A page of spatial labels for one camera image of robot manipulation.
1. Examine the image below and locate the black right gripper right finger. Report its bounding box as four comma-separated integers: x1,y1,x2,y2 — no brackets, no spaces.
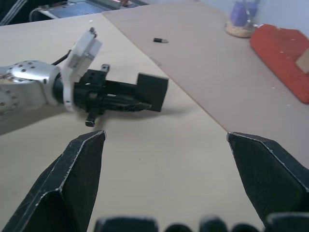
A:
226,131,309,226

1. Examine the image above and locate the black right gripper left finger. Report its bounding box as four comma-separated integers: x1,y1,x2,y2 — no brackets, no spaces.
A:
0,130,107,232

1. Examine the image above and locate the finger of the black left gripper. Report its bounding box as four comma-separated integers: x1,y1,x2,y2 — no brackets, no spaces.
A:
105,79,140,95
103,96,153,113

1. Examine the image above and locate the small black box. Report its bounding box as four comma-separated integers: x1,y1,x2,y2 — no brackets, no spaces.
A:
131,72,169,113

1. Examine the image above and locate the thin light brown board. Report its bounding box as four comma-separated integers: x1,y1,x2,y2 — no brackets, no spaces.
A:
101,0,309,167

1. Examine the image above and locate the grey framed dark panel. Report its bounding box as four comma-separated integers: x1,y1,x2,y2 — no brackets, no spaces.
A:
29,0,150,22

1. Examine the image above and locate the person in dark striped clothing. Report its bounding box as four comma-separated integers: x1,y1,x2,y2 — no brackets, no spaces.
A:
0,0,37,26

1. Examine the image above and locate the red textured cloth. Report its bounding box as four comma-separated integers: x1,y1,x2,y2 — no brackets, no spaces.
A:
249,23,309,105

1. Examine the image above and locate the round woven coaster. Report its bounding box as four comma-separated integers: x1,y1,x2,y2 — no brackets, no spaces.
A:
224,20,260,39

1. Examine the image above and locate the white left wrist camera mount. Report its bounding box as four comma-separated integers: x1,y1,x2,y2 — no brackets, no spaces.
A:
62,28,103,112

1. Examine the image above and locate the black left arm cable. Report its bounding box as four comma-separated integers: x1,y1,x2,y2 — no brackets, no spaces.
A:
51,49,73,66

